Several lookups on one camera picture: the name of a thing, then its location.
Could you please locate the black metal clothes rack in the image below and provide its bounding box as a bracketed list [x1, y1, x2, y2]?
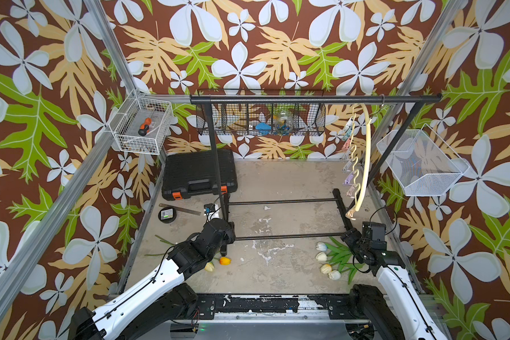
[189, 93, 443, 240]

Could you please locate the yellow tulip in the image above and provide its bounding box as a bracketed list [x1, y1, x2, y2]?
[204, 262, 215, 273]

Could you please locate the cream clip hanger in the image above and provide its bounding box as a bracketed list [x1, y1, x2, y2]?
[344, 104, 372, 220]

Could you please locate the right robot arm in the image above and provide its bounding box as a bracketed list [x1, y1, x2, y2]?
[341, 222, 446, 339]

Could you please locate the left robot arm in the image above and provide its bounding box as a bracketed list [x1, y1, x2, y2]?
[67, 218, 236, 339]

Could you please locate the orange tulip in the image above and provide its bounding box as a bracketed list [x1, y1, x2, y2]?
[219, 256, 232, 266]

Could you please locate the metal ruler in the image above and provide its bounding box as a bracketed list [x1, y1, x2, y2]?
[159, 203, 203, 216]

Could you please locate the round black digital scale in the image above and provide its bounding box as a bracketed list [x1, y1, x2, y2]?
[157, 207, 177, 224]

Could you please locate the black plastic tool case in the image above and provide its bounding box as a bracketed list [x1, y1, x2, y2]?
[161, 150, 238, 201]

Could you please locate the white mesh basket right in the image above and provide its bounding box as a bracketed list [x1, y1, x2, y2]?
[380, 124, 470, 197]

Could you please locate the blue object in basket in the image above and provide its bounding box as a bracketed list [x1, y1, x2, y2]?
[256, 123, 272, 135]

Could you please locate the red black screwdriver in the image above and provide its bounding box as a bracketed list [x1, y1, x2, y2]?
[138, 118, 152, 137]

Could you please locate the clear plastic jar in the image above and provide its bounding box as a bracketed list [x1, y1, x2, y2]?
[274, 110, 294, 136]

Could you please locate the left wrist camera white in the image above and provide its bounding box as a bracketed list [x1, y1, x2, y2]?
[204, 203, 221, 222]

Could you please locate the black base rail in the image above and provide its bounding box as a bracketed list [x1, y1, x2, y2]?
[158, 292, 387, 320]

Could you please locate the black wire wall basket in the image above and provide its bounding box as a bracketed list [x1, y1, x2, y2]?
[191, 93, 327, 137]

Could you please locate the white wire basket left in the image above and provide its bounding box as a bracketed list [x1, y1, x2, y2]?
[110, 92, 174, 155]

